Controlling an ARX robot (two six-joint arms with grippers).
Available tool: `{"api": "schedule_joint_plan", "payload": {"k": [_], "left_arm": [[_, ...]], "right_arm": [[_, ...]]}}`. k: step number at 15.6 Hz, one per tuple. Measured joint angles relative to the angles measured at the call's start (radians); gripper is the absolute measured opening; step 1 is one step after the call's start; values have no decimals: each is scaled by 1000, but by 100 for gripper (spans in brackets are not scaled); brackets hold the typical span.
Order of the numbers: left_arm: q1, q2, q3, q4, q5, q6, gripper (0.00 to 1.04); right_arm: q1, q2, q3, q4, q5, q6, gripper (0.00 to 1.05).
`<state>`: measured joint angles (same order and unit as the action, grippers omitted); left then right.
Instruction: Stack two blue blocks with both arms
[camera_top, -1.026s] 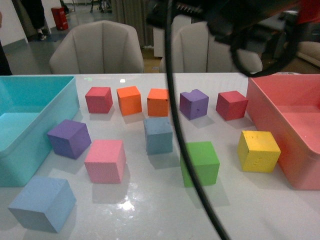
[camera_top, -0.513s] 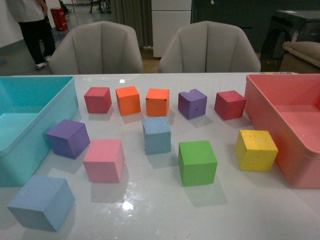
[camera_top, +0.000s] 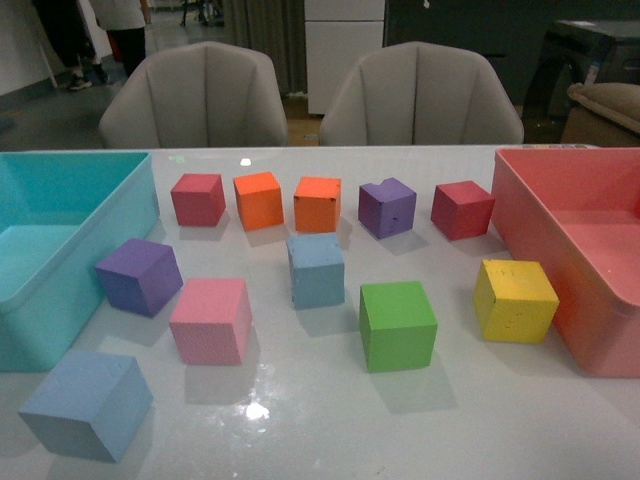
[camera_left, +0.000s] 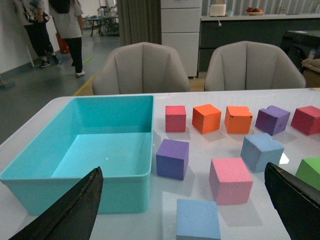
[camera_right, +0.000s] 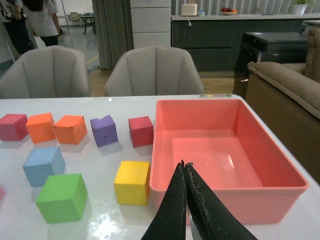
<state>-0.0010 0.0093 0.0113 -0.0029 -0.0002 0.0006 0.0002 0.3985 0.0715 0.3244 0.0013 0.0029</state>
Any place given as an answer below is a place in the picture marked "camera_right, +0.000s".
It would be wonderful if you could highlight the orange foam cube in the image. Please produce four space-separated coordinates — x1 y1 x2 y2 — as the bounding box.
53 115 88 145
26 113 56 144

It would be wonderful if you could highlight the grey armchair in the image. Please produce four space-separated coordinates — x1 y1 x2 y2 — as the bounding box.
0 45 91 99
104 45 204 97

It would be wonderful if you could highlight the grey curtain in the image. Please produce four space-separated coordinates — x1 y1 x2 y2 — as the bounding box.
92 0 134 69

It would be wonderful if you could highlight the light blue foam cube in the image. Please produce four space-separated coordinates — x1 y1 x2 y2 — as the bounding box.
22 146 66 187

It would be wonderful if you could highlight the left red foam cube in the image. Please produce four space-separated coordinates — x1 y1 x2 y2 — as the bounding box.
0 114 29 141

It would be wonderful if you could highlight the red foam cube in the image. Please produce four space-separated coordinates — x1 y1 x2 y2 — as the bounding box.
128 116 154 148
0 114 29 141

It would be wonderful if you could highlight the person in white shirt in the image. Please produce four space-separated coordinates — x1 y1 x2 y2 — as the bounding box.
22 0 60 47

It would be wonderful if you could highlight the person in dark clothes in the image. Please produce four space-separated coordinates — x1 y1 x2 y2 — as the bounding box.
0 0 35 55

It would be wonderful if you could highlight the small blue bowl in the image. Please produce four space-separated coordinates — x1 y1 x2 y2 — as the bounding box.
197 10 205 17

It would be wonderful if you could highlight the black appliance box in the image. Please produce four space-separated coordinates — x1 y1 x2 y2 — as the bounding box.
232 32 308 98

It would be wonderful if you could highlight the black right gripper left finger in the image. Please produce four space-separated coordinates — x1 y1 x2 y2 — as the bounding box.
142 160 187 240

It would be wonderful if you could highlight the beige sofa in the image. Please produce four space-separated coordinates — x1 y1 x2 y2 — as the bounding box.
245 27 320 182

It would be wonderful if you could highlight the pink plastic bin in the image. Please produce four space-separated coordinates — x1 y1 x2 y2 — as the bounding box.
149 98 309 225

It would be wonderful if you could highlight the white toaster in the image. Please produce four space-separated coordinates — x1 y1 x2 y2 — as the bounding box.
181 3 198 17

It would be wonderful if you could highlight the green foam cube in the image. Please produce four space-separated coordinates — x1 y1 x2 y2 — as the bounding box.
35 173 88 224

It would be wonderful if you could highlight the right red foam cube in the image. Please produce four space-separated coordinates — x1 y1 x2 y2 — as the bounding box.
128 116 154 148

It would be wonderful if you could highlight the right grey armchair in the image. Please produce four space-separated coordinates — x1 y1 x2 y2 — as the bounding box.
104 45 204 97

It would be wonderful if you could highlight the dark kitchen counter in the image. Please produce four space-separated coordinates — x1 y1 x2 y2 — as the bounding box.
171 13 320 72

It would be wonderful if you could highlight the left orange foam cube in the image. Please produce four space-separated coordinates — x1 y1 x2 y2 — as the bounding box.
26 113 56 144

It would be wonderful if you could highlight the right orange foam cube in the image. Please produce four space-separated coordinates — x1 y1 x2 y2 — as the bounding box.
53 115 88 145

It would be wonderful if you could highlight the notched purple foam cube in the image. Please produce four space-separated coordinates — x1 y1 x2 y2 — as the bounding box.
90 115 118 148

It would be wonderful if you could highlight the fruit bowl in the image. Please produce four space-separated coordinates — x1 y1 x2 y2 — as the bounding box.
220 7 238 16

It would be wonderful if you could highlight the left grey armchair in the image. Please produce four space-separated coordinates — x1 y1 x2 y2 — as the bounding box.
0 45 91 99

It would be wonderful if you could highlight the pink foam cube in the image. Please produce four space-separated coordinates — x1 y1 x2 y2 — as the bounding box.
0 186 6 200

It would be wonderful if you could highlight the white drawer cabinet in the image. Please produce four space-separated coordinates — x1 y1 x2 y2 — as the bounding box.
130 0 171 49

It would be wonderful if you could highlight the yellow foam cube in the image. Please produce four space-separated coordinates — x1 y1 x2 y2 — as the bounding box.
113 160 150 206

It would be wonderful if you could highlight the white potted plant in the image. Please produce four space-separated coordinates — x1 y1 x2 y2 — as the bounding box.
292 0 315 16

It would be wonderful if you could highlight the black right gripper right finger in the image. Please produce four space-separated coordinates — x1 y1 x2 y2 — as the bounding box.
184 163 256 240

